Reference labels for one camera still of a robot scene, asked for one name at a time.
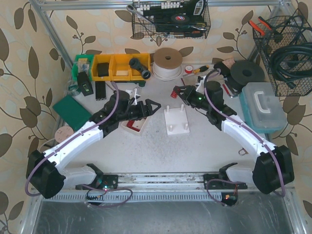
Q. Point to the green storage bin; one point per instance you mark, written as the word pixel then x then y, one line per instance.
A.
pixel 82 63

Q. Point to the black ribbed block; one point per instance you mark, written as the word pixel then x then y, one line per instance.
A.
pixel 100 87

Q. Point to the teal clear toolbox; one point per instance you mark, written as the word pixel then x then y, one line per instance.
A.
pixel 261 108

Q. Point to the red handled hex key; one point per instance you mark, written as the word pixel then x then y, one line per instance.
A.
pixel 229 90

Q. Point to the large red spring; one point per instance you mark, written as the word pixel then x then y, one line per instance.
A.
pixel 173 94

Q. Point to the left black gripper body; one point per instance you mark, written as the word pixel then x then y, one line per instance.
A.
pixel 142 109

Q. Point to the red tape roll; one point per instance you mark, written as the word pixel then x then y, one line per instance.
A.
pixel 188 69

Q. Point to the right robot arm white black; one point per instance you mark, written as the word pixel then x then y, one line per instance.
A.
pixel 273 166

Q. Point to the black sanding block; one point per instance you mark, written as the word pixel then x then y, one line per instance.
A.
pixel 224 70

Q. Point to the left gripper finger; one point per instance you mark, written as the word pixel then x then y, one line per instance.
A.
pixel 151 111
pixel 151 103

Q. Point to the beige work glove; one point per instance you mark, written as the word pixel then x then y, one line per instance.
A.
pixel 192 79

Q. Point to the white cable spool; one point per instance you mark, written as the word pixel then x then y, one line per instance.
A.
pixel 167 65

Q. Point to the black pipe fitting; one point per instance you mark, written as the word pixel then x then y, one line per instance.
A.
pixel 137 65

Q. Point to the wire basket right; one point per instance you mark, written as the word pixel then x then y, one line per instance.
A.
pixel 287 55

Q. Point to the orange handled pliers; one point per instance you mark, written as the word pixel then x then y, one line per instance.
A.
pixel 262 22

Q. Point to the black filament spool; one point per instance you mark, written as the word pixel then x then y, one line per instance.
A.
pixel 243 72

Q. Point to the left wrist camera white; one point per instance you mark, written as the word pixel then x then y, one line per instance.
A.
pixel 134 94

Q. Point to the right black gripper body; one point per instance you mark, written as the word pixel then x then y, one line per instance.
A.
pixel 187 94

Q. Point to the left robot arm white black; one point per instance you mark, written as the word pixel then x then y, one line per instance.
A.
pixel 47 171

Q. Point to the glass jar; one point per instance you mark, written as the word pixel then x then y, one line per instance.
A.
pixel 73 88

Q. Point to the white peg base plate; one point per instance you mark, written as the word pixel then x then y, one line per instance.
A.
pixel 176 120

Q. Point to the wire basket top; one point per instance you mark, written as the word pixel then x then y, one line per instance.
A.
pixel 161 20

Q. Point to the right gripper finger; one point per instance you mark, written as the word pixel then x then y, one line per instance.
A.
pixel 183 98
pixel 181 88

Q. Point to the yellow storage bin row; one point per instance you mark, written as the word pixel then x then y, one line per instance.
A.
pixel 115 67

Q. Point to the black green device box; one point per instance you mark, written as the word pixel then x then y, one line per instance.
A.
pixel 84 84

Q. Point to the wire basket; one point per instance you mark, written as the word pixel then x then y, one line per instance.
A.
pixel 161 20
pixel 287 55

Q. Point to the white tray of springs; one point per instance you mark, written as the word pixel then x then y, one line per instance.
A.
pixel 135 127

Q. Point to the orange black screwdriver right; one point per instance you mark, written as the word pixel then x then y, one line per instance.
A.
pixel 198 70

